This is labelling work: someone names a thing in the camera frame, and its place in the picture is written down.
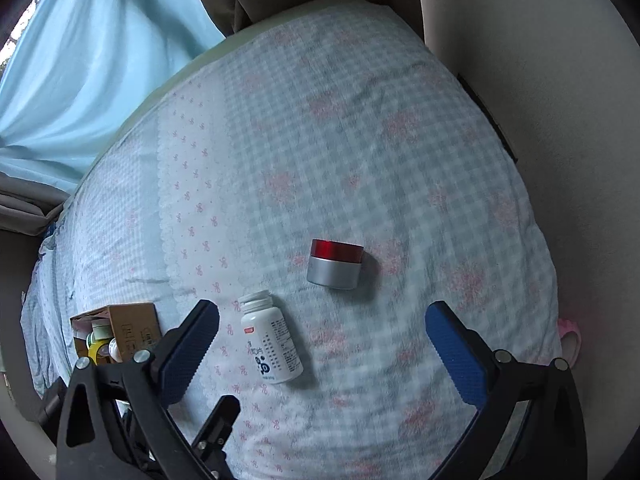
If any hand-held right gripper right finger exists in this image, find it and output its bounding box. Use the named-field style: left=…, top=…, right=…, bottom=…
left=425, top=301, right=588, bottom=480

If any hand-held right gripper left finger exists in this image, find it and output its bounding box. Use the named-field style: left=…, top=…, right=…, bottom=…
left=56, top=299, right=236, bottom=480

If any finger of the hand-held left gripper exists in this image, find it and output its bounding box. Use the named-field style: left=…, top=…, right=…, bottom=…
left=39, top=378, right=70, bottom=423
left=192, top=395, right=241, bottom=480

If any cardboard box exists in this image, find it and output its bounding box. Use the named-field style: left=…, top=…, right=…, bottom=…
left=69, top=302, right=163, bottom=367

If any white pill bottle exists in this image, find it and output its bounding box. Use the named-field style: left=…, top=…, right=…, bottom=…
left=237, top=291, right=304, bottom=385

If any red lid silver jar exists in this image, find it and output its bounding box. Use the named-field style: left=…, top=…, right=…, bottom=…
left=306, top=239, right=365, bottom=291

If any pink soft object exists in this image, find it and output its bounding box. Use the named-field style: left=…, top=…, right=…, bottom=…
left=557, top=316, right=582, bottom=367

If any checked floral bed sheet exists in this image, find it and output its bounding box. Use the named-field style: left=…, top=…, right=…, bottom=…
left=20, top=0, right=563, bottom=480

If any light blue hanging cloth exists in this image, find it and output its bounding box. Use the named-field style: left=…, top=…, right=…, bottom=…
left=0, top=0, right=228, bottom=183

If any window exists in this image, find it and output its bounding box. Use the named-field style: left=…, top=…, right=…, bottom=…
left=0, top=0, right=46, bottom=78

